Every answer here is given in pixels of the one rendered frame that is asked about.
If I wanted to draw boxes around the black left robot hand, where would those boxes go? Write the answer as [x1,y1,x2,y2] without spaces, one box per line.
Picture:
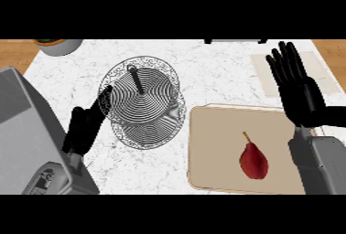
[60,84,115,156]

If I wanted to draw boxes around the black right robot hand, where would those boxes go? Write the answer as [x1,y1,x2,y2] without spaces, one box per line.
[264,40,346,129]

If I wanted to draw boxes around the beige tray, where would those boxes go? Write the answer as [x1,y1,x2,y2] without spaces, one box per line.
[186,102,326,196]

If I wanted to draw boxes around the red pear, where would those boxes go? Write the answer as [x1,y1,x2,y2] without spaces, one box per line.
[238,131,270,180]

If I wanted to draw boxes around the pale beige placemat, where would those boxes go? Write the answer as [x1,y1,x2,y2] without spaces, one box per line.
[250,50,346,99]

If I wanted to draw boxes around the tiered wire basket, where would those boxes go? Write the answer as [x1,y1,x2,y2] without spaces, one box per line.
[97,55,187,151]

